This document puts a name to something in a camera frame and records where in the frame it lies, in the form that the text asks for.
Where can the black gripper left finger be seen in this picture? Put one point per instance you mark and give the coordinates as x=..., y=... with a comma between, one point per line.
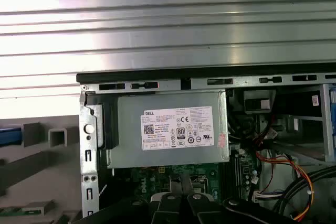
x=168, y=211

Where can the green RAM stick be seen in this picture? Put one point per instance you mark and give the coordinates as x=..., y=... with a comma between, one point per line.
x=13, y=211

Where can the grey parts rack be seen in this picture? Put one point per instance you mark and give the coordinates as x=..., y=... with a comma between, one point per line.
x=39, y=171

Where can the blue drive latch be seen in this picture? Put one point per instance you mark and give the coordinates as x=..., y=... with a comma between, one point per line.
x=333, y=119

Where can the metal drive cage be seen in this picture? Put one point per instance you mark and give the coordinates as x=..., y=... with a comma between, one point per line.
x=326, y=119

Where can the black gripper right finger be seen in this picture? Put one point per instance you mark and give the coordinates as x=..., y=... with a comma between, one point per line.
x=197, y=211

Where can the grey power supply unit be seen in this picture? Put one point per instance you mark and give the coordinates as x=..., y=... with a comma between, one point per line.
x=131, y=129

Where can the black RAM slot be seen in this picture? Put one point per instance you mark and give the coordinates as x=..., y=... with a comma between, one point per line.
x=237, y=176

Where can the green motherboard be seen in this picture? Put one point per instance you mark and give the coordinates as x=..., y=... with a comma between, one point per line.
x=157, y=179

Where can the black PC case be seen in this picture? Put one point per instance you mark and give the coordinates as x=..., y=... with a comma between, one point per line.
x=157, y=73

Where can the CPU socket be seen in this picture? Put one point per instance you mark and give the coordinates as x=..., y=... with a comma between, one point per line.
x=200, y=182

